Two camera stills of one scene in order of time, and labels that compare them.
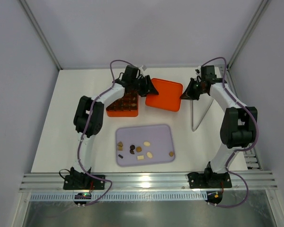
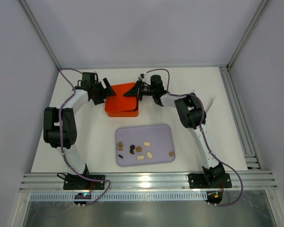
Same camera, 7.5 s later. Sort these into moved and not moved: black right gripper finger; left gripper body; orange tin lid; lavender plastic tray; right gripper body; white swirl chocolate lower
Moved: orange tin lid; left gripper body; black right gripper finger; right gripper body
Not moved: lavender plastic tray; white swirl chocolate lower
